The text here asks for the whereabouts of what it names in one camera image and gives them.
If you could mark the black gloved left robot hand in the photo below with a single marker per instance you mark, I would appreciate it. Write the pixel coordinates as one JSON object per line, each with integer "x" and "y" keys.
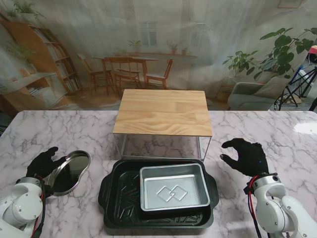
{"x": 42, "y": 164}

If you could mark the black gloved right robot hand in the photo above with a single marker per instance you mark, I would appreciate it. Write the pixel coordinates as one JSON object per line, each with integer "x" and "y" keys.
{"x": 252, "y": 158}

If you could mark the oval stainless steel plate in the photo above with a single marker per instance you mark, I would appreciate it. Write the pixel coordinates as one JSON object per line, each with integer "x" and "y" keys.
{"x": 71, "y": 171}

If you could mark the silver rectangular baking tin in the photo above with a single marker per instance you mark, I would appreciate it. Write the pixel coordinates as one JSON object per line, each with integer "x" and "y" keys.
{"x": 173, "y": 193}

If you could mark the black patterned baking tray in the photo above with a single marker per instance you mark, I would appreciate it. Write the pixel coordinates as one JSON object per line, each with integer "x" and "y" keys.
{"x": 123, "y": 193}

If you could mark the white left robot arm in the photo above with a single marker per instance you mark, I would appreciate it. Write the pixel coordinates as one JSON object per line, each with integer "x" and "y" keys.
{"x": 19, "y": 208}

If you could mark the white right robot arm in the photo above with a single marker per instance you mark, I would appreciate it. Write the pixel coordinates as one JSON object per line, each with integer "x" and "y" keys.
{"x": 272, "y": 210}

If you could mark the black tripod stand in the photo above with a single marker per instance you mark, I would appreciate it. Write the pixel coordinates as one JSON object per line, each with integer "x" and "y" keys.
{"x": 288, "y": 91}

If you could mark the red yellow helmet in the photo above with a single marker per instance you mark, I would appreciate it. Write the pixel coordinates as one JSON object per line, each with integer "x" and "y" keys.
{"x": 313, "y": 50}

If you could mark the printed room scene backdrop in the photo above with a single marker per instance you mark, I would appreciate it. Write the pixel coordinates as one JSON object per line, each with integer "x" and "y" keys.
{"x": 173, "y": 24}

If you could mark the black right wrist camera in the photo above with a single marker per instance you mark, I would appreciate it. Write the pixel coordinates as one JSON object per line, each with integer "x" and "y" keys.
{"x": 247, "y": 191}

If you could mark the wooden top metal frame shelf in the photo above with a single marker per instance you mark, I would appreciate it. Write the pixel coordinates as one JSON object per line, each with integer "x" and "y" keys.
{"x": 161, "y": 116}

